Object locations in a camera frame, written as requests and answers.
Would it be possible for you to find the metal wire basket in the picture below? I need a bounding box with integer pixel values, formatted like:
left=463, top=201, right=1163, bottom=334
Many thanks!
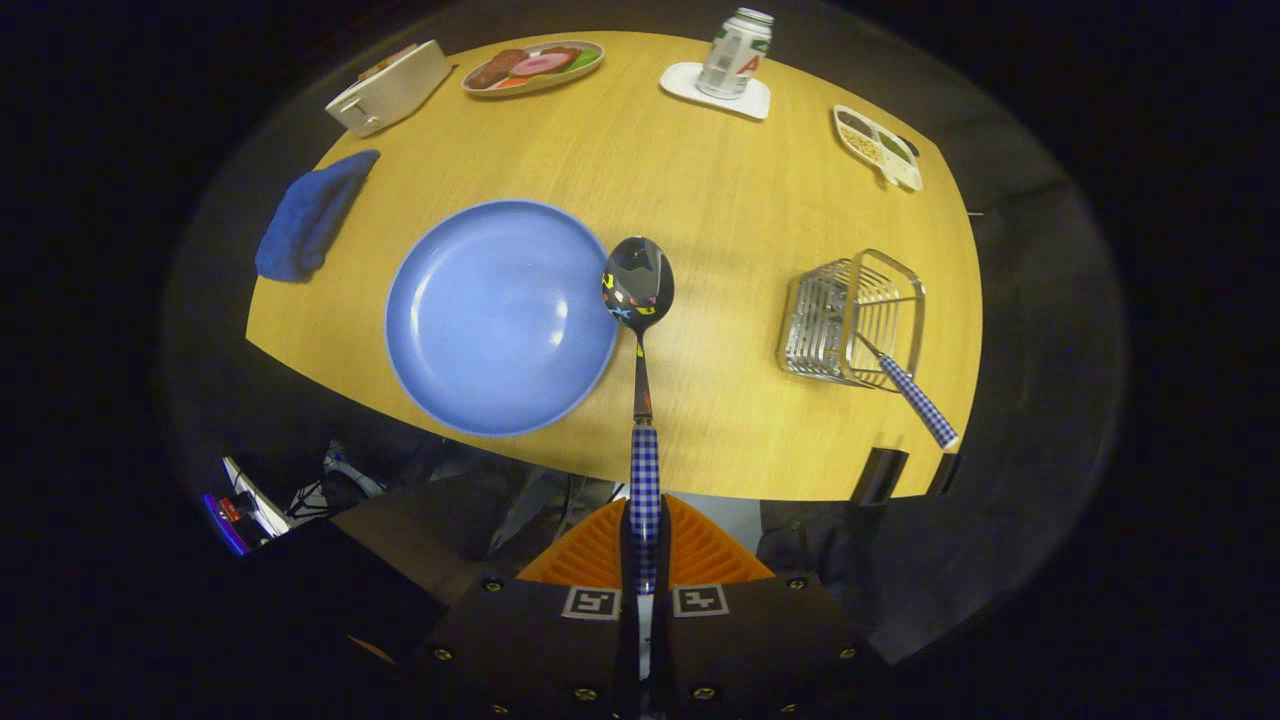
left=777, top=248, right=927, bottom=393

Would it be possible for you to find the spoon with checked blue handle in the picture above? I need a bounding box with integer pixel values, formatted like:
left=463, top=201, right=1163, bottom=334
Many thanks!
left=601, top=235, right=677, bottom=597

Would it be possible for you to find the white divided condiment dish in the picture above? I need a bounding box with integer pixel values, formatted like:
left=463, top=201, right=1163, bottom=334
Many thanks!
left=832, top=104, right=924, bottom=193

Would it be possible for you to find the tangle of cables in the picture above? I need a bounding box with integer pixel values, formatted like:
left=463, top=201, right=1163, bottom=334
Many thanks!
left=288, top=440, right=389, bottom=523

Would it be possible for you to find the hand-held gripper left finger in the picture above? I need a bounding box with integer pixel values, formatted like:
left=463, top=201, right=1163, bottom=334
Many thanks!
left=420, top=497, right=633, bottom=720

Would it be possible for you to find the blue round plate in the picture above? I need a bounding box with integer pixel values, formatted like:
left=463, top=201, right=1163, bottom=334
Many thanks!
left=385, top=199, right=621, bottom=438

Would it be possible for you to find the blue folded towel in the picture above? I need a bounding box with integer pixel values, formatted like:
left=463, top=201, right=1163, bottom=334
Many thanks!
left=254, top=149, right=382, bottom=284

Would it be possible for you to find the oval plate of food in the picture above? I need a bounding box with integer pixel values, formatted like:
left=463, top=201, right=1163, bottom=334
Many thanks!
left=461, top=39, right=606, bottom=98

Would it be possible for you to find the white toaster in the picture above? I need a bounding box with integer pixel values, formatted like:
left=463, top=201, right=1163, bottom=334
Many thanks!
left=325, top=39, right=454, bottom=139

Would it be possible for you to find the fork with checked blue handle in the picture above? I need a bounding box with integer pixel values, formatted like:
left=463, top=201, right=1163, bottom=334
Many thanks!
left=855, top=332, right=959, bottom=450

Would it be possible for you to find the brown meat piece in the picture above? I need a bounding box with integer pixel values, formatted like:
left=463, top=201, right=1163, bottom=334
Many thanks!
left=466, top=48, right=528, bottom=91

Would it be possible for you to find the white power strip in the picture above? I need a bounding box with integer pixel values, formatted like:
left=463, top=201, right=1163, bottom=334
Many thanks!
left=203, top=455, right=293, bottom=556

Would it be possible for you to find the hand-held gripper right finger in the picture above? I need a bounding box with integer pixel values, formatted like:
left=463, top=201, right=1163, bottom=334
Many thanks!
left=660, top=495, right=886, bottom=720

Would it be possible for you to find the white square coaster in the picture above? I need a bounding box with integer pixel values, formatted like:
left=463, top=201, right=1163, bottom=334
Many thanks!
left=659, top=62, right=772, bottom=122

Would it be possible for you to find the toasted bread slice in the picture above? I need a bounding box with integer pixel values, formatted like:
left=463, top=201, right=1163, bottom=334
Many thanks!
left=358, top=43, right=421, bottom=81

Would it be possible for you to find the white and green drink bottle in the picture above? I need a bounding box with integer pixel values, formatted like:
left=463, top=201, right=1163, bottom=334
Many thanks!
left=696, top=7, right=776, bottom=101

